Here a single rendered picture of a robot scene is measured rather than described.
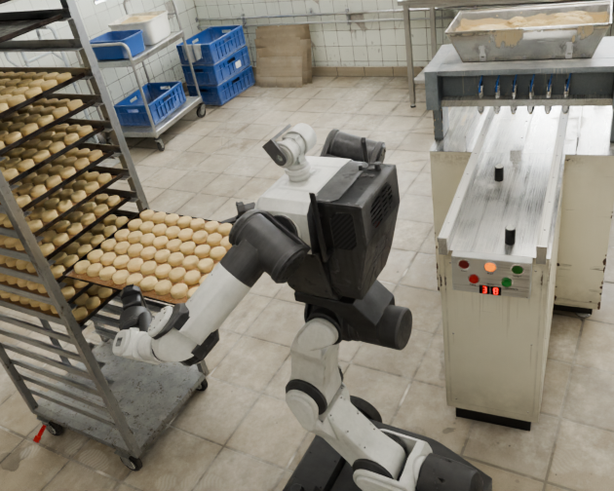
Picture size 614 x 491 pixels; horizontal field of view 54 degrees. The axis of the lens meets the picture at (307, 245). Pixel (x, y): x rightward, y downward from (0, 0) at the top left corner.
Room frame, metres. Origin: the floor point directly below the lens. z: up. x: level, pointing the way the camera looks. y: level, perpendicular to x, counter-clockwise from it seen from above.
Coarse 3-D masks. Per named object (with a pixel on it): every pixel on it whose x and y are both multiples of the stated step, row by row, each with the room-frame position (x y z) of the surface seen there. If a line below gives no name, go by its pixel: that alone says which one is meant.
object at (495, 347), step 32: (544, 160) 1.99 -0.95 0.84; (480, 192) 1.85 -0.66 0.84; (512, 192) 1.81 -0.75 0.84; (544, 192) 1.77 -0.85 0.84; (480, 224) 1.65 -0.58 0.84; (512, 224) 1.62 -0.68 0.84; (448, 256) 1.55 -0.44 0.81; (448, 288) 1.55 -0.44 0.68; (544, 288) 1.41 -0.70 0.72; (448, 320) 1.55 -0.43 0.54; (480, 320) 1.50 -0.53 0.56; (512, 320) 1.45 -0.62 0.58; (544, 320) 1.41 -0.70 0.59; (448, 352) 1.56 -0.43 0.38; (480, 352) 1.50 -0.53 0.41; (512, 352) 1.45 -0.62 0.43; (544, 352) 1.43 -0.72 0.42; (448, 384) 1.56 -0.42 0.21; (480, 384) 1.50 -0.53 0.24; (512, 384) 1.45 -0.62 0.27; (480, 416) 1.53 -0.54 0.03; (512, 416) 1.45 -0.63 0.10
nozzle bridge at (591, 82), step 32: (448, 64) 2.28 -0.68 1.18; (480, 64) 2.21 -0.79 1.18; (512, 64) 2.15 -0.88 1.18; (544, 64) 2.08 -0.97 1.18; (576, 64) 2.02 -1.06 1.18; (608, 64) 1.96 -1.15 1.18; (448, 96) 2.29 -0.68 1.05; (544, 96) 2.10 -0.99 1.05; (576, 96) 2.04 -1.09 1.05; (608, 96) 1.99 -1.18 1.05; (448, 128) 2.43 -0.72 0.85
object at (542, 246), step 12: (564, 120) 2.17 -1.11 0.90; (564, 132) 2.06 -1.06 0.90; (552, 168) 1.82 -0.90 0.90; (552, 180) 1.74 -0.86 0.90; (552, 192) 1.67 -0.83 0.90; (552, 204) 1.60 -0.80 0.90; (552, 216) 1.53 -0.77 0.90; (540, 228) 1.48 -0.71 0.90; (540, 240) 1.42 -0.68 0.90; (540, 252) 1.39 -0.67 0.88
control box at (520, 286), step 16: (464, 256) 1.50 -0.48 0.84; (480, 256) 1.48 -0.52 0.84; (496, 256) 1.47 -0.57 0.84; (512, 256) 1.45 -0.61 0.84; (464, 272) 1.50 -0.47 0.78; (480, 272) 1.47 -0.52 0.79; (496, 272) 1.45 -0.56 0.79; (512, 272) 1.42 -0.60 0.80; (528, 272) 1.40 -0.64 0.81; (464, 288) 1.50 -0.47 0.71; (480, 288) 1.47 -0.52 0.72; (512, 288) 1.43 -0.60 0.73; (528, 288) 1.40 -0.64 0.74
